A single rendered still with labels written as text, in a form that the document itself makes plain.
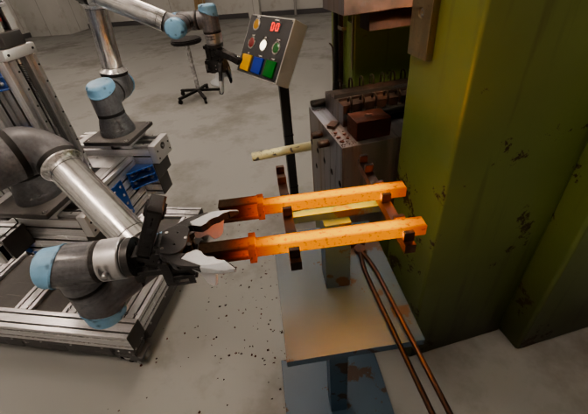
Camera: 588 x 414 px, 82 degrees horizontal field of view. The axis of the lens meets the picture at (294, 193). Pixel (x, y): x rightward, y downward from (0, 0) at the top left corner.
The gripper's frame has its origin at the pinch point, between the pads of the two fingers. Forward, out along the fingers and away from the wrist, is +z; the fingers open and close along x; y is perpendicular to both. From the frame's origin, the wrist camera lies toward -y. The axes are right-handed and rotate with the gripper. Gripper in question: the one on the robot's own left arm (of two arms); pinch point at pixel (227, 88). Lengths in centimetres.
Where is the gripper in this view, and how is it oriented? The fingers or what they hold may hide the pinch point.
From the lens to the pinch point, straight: 169.8
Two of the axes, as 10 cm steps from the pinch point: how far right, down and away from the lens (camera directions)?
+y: -9.9, -0.2, 1.6
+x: -1.4, 5.9, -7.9
